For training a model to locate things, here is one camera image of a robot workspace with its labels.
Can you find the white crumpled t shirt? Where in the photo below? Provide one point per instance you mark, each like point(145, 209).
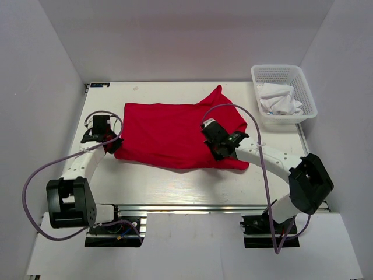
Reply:
point(279, 100)

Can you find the blue label sticker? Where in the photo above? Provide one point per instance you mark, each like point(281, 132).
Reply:
point(99, 85)

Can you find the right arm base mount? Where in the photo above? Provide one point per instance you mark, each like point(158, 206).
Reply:
point(257, 234)

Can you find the red t shirt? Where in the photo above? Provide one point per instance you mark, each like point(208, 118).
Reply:
point(169, 135)

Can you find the aluminium table rail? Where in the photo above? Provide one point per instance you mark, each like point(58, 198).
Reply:
point(190, 207)

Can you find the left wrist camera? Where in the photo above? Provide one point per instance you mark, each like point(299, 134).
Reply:
point(88, 123)

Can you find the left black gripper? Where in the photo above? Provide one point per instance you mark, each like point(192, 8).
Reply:
point(118, 142)

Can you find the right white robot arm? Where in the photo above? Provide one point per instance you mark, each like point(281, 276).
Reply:
point(309, 182)

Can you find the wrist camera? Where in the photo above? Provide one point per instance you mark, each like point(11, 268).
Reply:
point(208, 122)
point(88, 123)

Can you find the white plastic basket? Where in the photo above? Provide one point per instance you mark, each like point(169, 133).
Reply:
point(283, 74)

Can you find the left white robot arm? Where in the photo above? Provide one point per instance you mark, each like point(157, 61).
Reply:
point(70, 200)

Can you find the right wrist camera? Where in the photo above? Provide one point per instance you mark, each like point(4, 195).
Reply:
point(208, 122)

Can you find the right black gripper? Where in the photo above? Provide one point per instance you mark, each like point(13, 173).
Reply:
point(218, 157)

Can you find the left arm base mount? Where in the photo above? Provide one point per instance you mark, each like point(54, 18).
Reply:
point(121, 235)

